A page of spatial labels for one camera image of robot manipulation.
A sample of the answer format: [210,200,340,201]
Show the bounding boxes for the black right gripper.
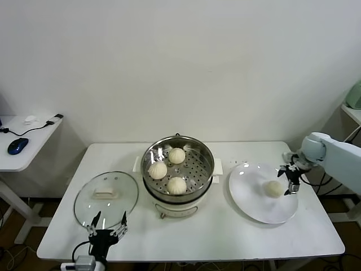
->
[277,164,302,196]

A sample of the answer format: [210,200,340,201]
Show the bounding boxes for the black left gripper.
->
[86,211,128,261]

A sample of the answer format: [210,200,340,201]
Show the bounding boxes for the white steamed baozi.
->
[167,177,187,195]
[168,147,186,164]
[263,180,284,198]
[148,162,168,180]

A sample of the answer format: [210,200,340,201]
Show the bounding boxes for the round glass pot lid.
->
[73,171,140,230]

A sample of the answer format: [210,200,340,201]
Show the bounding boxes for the perforated steel steamer basket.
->
[140,135,215,204]

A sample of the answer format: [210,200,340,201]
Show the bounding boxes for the white round plate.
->
[227,162,299,225]

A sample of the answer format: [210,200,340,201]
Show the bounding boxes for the white electric cooker base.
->
[132,155,224,220]

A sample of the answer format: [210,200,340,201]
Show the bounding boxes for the white side desk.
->
[0,114,64,245]

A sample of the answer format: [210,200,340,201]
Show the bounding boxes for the pale green appliance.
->
[345,80,361,110]

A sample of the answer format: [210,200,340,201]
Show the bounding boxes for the blue computer mouse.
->
[7,137,30,155]

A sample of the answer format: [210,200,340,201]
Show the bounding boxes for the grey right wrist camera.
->
[283,151,297,165]

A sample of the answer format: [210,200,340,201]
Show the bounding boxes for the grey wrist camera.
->
[75,255,96,270]
[283,151,297,165]

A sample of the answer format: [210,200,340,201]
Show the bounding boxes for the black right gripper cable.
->
[300,171,325,186]

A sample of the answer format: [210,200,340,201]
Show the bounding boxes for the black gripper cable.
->
[300,171,325,186]
[72,240,91,262]

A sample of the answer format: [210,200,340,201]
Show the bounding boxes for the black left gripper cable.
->
[72,240,91,262]

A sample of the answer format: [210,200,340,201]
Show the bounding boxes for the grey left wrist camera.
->
[75,255,96,270]

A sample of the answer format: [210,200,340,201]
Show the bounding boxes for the silver black cable adapter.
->
[46,113,64,125]

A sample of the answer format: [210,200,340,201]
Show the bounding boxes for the thin black desk cable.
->
[0,121,49,137]

